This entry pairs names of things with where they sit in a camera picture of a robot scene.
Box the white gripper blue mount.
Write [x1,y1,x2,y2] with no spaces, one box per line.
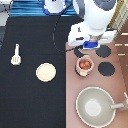
[68,22,117,49]

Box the black burner top right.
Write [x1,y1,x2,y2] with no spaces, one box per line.
[96,45,111,58]

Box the black burner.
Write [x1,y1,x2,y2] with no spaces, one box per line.
[96,45,111,58]
[74,48,84,58]
[98,62,115,76]

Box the blue striped cloth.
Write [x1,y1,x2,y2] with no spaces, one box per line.
[11,0,76,16]

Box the cream round plate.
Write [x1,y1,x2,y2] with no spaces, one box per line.
[36,63,56,82]

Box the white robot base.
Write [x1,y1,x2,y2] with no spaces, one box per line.
[44,0,64,14]

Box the black burner top left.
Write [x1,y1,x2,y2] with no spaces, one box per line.
[74,48,84,58]

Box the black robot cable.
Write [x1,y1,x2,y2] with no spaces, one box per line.
[52,2,78,54]

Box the pink pot with red food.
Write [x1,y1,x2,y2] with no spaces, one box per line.
[76,56,94,77]

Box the black table mat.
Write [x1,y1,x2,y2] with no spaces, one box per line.
[0,16,80,128]

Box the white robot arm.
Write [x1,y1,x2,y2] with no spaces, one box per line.
[68,0,117,49]

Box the grey sink faucet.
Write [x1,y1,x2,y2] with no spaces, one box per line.
[111,93,128,111]

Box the black burner bottom right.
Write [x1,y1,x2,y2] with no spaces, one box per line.
[98,62,115,76]

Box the cream slotted spatula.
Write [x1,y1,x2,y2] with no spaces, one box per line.
[11,45,21,65]

